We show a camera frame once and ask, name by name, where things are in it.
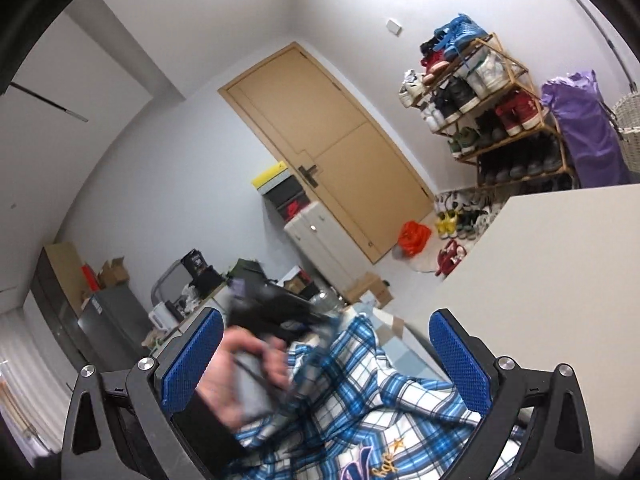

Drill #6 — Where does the checkered blanket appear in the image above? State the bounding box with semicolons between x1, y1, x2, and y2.
345;297;453;386

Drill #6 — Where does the pair of yellow shoes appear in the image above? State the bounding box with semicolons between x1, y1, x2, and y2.
434;210;458;238

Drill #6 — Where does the white curtain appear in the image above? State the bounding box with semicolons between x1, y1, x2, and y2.
0;310;66;461

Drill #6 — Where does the bamboo shoe rack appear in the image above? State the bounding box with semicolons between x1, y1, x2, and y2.
400;32;581;191

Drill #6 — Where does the open cardboard box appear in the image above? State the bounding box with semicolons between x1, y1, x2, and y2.
97;257;131;288

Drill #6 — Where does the orange plastic bag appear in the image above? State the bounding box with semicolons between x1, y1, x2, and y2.
398;220;432;256

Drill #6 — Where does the pair of red shoes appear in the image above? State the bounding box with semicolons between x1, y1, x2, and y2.
435;239;468;277

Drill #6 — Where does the purple bag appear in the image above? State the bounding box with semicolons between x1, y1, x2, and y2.
540;70;633;188

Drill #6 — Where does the wooden door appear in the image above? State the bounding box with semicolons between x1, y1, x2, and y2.
218;42;436;265

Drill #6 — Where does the white cabinet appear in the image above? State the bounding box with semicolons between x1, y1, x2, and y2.
284;201;373;291

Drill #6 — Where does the person's left hand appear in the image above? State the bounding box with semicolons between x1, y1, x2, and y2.
197;327;291;431

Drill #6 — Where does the row of assorted sneakers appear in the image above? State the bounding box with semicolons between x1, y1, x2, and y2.
432;187;501;241

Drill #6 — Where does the white wicker basket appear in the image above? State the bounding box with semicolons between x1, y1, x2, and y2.
610;92;640;158

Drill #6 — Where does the green bag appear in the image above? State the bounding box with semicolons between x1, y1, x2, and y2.
227;258;263;282

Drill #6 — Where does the red and black shoe box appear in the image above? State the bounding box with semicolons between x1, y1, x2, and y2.
274;192;313;222

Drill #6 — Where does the blue plaid shirt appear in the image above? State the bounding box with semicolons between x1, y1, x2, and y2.
220;312;526;480

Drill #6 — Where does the white bed board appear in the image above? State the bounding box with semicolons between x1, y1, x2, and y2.
440;182;640;461

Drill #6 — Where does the black labelled box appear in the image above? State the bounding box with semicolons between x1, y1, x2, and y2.
181;249;211;277

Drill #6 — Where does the person's left forearm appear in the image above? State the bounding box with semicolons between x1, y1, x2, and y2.
172;392;251;480

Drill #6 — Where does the collection of boots and sneakers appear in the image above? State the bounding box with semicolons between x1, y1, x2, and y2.
398;47;576;186

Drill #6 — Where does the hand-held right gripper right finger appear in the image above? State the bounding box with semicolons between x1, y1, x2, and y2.
429;308;596;480

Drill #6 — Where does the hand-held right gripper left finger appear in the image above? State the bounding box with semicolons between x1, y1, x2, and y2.
60;307;226;480

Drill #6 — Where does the grey metal cabinet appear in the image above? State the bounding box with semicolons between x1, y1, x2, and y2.
75;287;151;361

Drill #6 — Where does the yellow box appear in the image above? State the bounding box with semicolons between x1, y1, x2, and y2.
251;161;291;195

